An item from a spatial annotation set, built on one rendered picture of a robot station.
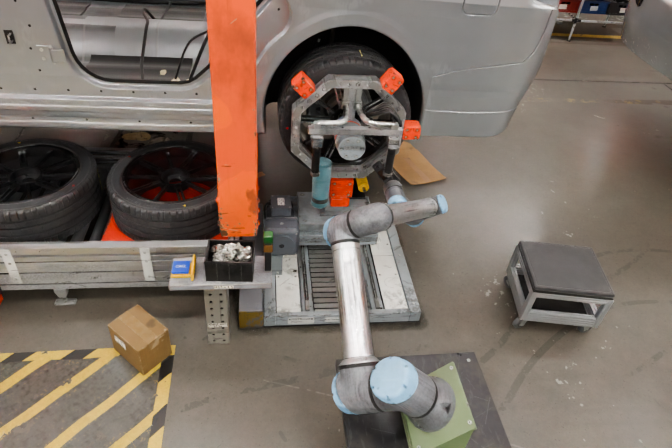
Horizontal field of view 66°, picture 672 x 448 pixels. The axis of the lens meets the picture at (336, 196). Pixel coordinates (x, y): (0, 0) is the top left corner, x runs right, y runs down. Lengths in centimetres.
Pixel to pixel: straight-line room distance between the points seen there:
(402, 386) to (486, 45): 162
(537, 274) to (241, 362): 150
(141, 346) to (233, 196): 76
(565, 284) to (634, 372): 57
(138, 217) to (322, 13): 128
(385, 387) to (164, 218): 134
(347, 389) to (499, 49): 169
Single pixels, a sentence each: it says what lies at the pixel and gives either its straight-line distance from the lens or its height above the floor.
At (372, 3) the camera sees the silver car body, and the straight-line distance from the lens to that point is 242.
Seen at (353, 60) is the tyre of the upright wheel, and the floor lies 118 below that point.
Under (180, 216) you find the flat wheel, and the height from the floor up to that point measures 48.
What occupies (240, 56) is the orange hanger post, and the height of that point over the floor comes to 137.
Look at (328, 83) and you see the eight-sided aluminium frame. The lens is 237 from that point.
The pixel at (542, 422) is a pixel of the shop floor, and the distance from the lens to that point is 268.
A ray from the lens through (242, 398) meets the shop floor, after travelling 247.
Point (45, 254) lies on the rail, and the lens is 273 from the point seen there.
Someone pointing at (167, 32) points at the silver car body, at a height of 93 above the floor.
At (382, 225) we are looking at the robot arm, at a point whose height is 84.
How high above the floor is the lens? 212
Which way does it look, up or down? 37 degrees down
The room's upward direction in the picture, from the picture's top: 6 degrees clockwise
